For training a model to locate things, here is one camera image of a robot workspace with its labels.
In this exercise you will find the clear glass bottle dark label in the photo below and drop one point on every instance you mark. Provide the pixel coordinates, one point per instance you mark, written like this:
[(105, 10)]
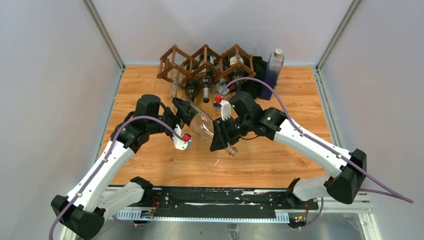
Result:
[(202, 125)]

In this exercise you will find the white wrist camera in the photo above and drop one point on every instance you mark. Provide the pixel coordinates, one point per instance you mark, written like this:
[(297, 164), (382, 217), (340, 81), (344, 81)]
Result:
[(182, 141), (225, 110)]

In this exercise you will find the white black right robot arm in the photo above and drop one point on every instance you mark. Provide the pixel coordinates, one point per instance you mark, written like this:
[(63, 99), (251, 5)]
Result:
[(343, 178)]

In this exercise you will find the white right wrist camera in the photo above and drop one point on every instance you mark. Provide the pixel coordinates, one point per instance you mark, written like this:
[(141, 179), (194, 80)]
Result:
[(225, 110)]

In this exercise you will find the green bottle silver neck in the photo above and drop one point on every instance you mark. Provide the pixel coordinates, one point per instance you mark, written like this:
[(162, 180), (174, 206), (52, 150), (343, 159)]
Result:
[(205, 77)]

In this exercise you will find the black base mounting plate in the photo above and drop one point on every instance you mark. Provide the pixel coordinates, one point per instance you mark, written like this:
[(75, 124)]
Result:
[(222, 203)]

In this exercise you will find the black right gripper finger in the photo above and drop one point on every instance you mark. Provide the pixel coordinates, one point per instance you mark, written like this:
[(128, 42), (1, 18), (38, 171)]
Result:
[(220, 141), (220, 125)]

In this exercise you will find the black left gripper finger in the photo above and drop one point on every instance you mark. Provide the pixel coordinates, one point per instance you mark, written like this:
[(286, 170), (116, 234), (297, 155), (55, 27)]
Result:
[(186, 110), (173, 123)]

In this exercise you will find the brown wooden wine rack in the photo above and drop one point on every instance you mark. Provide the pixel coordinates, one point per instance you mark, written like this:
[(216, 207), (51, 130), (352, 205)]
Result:
[(190, 66)]

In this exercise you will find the dark green wine bottle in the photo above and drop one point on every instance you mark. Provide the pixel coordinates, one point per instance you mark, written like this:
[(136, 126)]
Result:
[(192, 89)]

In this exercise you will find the clear bottle black cap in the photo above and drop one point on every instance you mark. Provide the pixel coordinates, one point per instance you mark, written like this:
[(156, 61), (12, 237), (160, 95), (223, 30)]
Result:
[(219, 85)]

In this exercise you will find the dark bottle right slot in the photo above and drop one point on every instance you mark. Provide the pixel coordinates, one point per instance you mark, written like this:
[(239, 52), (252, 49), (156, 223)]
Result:
[(236, 73)]

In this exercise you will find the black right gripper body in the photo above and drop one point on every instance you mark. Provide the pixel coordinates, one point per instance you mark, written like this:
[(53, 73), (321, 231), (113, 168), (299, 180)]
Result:
[(236, 128)]

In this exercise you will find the blue square glass bottle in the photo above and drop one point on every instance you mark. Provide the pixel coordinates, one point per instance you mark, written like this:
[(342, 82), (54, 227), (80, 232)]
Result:
[(272, 72)]

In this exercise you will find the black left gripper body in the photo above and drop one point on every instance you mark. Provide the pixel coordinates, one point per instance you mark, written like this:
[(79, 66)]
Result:
[(168, 113)]

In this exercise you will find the black cloth behind rack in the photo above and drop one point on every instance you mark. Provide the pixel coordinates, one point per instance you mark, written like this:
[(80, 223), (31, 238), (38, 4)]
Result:
[(252, 87)]

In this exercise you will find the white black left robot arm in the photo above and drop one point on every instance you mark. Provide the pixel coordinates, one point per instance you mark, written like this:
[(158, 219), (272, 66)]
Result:
[(85, 209)]

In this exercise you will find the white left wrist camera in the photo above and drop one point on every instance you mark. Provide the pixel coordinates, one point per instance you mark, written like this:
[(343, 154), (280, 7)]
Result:
[(182, 141)]

